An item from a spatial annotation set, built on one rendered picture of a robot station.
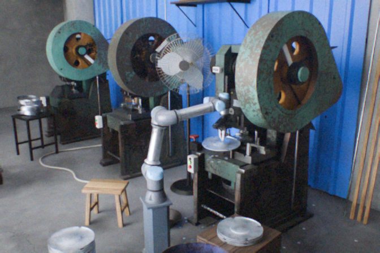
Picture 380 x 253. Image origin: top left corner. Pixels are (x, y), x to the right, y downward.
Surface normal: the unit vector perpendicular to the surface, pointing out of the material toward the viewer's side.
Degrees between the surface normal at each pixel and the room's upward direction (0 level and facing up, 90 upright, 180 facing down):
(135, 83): 90
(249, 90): 101
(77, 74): 90
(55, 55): 90
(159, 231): 90
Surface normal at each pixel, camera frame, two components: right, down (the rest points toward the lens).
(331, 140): -0.78, 0.16
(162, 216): 0.38, 0.24
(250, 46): -0.69, -0.32
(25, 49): 0.63, 0.20
